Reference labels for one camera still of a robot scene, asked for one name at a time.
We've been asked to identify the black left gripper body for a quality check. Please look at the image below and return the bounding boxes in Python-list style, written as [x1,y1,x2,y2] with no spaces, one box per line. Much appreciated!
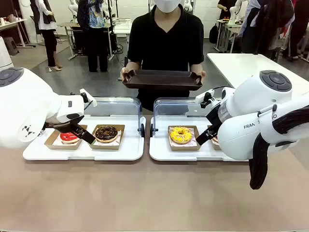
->
[43,121,80,133]

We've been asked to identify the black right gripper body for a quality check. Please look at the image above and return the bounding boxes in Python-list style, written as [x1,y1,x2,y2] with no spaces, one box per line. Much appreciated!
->
[206,102,225,131]

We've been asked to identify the cardboard box of purple donut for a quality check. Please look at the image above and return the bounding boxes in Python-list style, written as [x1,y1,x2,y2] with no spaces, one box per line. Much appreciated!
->
[207,125,222,151]

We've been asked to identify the dark brown serving tray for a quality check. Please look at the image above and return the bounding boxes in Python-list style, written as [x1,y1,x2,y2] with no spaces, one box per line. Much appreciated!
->
[121,69,204,91]

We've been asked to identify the person's right forearm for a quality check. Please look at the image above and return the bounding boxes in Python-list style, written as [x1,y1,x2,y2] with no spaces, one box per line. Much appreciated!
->
[125,61,141,73]

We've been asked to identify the person's left forearm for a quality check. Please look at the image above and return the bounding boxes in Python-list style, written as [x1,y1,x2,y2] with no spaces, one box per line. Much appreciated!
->
[190,63,204,74]

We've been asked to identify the red glazed donut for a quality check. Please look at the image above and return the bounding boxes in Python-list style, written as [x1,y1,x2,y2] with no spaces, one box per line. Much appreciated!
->
[59,131,81,144]

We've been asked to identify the white paper under yellow donut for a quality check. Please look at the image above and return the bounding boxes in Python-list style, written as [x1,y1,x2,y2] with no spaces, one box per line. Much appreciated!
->
[169,127,197,147]

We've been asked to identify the white paper under red donut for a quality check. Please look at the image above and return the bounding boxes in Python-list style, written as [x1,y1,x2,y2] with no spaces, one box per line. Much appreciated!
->
[52,138,82,146]

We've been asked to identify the cardboard box of red donut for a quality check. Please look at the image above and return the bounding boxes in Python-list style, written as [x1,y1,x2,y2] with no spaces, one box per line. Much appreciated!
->
[43,124,88,151]

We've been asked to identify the chocolate glazed donut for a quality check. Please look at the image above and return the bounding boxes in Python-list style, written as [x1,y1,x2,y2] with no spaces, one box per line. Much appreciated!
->
[94,125,119,143]

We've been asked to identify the cardboard box of chocolate donut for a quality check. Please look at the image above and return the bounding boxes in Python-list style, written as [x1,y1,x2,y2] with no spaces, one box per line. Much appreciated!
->
[87,124,126,150]

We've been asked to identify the cardboard box of yellow donut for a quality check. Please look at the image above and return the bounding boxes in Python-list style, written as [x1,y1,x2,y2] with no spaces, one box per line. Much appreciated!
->
[168,125,202,152]

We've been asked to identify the yellow sprinkled donut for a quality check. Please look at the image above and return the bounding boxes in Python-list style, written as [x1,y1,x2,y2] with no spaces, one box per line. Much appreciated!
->
[169,126,193,145]

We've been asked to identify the white paper under chocolate donut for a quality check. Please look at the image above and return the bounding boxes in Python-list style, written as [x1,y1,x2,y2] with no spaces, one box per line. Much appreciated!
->
[92,128,124,146]

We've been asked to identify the white donut display tray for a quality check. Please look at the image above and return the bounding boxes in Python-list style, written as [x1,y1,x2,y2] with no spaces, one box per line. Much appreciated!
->
[149,115,249,162]
[22,115,146,161]

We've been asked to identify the person in black shirt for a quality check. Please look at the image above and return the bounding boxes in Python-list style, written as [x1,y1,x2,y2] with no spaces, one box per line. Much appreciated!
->
[126,0,205,112]

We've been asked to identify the person in patterned shirt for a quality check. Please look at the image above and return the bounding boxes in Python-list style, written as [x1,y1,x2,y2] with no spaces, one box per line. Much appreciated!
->
[77,0,110,73]

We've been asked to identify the person in white shirt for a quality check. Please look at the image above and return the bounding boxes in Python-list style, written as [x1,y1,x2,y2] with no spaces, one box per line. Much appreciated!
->
[29,0,64,73]

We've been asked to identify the person's left hand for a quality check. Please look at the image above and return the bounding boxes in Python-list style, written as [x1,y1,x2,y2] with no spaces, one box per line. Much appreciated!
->
[194,70,207,84]

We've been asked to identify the person's right hand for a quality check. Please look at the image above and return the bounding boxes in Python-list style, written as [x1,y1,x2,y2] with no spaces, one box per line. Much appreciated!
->
[120,66,136,83]

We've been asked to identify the clear display lid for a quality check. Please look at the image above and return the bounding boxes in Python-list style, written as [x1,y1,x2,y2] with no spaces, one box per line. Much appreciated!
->
[84,96,146,139]
[150,97,223,139]

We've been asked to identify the large white table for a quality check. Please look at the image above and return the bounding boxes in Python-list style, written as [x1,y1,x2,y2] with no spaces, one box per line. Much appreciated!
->
[206,52,309,90]

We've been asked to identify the black backpack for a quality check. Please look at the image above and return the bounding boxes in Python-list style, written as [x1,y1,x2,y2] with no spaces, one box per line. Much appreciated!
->
[208,23,220,44]

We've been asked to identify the small white background desk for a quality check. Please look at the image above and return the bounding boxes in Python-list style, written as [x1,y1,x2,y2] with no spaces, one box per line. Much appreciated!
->
[215,18,242,53]

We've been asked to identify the white air purifier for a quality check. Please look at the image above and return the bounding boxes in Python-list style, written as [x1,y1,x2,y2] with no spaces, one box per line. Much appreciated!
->
[0,36,15,69]

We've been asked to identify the grey plastic stool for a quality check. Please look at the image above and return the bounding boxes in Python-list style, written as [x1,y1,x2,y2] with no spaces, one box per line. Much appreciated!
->
[3,36,20,56]

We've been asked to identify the beige background table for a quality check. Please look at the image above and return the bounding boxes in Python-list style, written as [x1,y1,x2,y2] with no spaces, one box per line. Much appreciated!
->
[57,21,84,61]

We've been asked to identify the bystanders in dark clothes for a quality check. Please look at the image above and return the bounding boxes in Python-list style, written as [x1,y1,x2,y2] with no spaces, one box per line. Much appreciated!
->
[237,0,309,61]

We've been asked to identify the white background workbench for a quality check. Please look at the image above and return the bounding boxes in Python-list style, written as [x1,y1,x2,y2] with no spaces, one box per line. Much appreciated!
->
[112,18,134,42]

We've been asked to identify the white desk with cups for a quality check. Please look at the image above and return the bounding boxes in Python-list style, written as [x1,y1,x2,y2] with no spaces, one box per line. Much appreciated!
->
[0,13,37,48]

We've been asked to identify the white face mask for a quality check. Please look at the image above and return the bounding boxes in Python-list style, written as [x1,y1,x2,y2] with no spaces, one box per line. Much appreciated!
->
[153,0,181,13]

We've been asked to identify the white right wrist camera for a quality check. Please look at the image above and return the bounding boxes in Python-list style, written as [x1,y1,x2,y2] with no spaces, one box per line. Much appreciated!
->
[195,89,216,109]

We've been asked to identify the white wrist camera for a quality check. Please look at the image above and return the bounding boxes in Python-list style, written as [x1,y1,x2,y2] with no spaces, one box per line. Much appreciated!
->
[79,88,98,108]
[195,89,216,109]

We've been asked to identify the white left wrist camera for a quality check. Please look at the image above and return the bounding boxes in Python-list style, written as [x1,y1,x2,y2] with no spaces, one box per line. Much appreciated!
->
[79,88,98,108]

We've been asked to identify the black braided cable bundle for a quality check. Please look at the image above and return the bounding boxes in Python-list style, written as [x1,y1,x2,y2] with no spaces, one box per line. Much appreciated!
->
[249,105,309,190]

